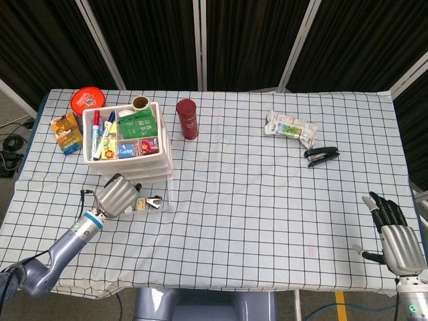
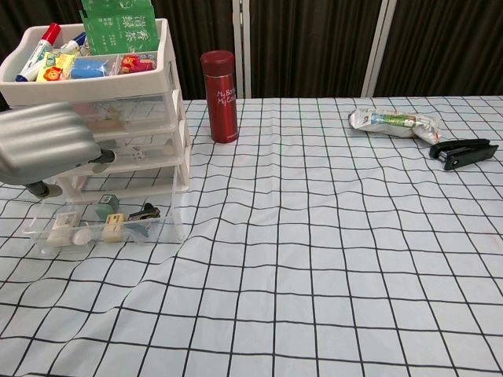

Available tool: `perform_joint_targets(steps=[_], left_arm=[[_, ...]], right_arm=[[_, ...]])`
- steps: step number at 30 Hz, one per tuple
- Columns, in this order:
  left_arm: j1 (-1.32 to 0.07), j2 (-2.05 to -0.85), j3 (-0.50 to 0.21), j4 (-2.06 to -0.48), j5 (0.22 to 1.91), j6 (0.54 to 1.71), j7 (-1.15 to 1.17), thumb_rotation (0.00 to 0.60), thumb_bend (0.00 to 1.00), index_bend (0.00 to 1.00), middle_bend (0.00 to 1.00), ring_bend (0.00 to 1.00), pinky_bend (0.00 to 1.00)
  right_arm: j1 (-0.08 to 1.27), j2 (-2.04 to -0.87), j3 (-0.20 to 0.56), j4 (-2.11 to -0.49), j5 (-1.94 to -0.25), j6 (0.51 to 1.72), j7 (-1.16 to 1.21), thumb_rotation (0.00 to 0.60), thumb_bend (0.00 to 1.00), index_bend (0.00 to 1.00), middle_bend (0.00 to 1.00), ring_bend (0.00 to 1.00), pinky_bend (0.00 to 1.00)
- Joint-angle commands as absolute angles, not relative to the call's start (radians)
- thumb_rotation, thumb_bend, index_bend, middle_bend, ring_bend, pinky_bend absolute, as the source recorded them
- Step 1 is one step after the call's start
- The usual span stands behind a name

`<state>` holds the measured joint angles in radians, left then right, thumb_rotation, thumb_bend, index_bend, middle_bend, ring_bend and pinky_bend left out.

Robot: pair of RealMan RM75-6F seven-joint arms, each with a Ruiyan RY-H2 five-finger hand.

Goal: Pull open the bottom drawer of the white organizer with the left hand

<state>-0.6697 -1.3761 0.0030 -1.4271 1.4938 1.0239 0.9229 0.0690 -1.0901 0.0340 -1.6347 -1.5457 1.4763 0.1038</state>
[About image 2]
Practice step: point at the clear plastic drawer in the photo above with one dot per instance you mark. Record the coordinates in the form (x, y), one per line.
(145, 147)
(129, 116)

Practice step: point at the blue capped marker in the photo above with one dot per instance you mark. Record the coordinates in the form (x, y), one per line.
(72, 45)

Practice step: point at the small red print packet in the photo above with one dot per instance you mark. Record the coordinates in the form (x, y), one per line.
(137, 63)

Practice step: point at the white eraser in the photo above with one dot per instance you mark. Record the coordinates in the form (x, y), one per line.
(63, 228)

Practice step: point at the green tea packet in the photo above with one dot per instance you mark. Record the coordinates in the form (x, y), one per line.
(122, 27)

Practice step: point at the black folding screen partition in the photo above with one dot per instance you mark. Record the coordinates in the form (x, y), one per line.
(314, 43)

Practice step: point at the beige eraser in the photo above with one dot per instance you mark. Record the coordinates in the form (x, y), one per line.
(114, 228)

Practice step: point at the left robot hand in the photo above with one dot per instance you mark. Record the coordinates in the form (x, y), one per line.
(39, 141)

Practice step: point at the crumpled white snack packet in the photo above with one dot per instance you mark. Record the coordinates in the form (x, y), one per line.
(393, 121)

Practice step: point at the yellow lion print pack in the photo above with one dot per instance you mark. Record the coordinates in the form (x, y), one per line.
(55, 68)

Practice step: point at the red capped marker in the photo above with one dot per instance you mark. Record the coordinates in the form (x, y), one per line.
(39, 57)

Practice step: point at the small round white item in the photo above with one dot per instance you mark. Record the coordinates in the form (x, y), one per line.
(81, 237)

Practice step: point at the white black-grid tablecloth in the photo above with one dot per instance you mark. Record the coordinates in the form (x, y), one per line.
(294, 255)

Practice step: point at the black stapler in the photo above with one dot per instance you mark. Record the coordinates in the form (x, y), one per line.
(463, 153)

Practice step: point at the small green block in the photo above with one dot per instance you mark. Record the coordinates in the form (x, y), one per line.
(107, 206)

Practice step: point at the dark red thermos bottle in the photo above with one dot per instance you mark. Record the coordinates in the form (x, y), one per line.
(222, 106)

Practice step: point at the clear drawer holding erasers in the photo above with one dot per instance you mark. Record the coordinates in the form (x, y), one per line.
(165, 224)

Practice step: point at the white drawer organizer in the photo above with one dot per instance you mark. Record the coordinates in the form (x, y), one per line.
(98, 88)

